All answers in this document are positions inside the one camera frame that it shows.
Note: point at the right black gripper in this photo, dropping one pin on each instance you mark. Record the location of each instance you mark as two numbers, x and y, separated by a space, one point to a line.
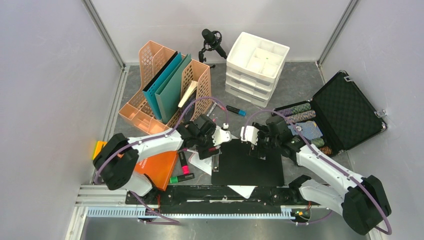
263 130

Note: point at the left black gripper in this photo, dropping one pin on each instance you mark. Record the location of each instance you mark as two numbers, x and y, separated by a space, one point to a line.
204 152

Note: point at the dark blue hardcover book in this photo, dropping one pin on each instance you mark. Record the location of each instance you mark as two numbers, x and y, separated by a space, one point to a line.
188 96

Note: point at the teal notebook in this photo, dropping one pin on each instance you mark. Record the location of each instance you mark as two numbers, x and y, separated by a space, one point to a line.
152 87

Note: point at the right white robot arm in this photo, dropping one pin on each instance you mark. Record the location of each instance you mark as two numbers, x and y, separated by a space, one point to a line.
360 200

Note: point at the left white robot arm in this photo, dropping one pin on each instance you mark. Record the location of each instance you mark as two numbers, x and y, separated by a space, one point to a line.
116 161

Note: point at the clear barrel pen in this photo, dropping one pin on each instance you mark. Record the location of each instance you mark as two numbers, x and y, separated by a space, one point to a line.
211 109

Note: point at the printed white paper sheet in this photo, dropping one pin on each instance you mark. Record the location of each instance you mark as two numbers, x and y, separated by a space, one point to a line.
206 166

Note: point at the blue highlighter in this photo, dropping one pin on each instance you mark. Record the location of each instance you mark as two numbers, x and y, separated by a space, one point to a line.
236 110

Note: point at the green file folder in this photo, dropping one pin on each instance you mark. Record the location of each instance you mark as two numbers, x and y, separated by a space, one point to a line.
168 94

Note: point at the black clipboard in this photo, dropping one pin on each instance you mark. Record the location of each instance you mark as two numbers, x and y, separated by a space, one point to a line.
237 168

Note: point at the green highlighter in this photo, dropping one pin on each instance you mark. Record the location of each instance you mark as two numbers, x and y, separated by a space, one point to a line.
181 178

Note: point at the orange book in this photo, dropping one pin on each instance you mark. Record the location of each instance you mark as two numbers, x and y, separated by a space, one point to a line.
158 168

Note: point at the peach plastic file organizer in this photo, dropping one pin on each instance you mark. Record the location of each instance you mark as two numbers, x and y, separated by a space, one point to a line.
152 57

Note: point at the black open carrying case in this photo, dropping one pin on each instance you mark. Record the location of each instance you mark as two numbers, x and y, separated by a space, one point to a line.
343 114

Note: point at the white plastic drawer unit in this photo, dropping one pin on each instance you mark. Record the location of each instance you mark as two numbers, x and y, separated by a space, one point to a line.
253 68

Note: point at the black microphone on tripod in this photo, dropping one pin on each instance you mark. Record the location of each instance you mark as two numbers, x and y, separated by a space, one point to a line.
211 42

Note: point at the yellow orange block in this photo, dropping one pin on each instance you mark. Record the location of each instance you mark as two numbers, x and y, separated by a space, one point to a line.
98 147

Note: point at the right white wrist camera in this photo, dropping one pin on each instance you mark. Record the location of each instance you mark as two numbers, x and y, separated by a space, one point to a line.
249 134

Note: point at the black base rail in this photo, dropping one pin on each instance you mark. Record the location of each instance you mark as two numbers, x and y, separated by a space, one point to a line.
213 199

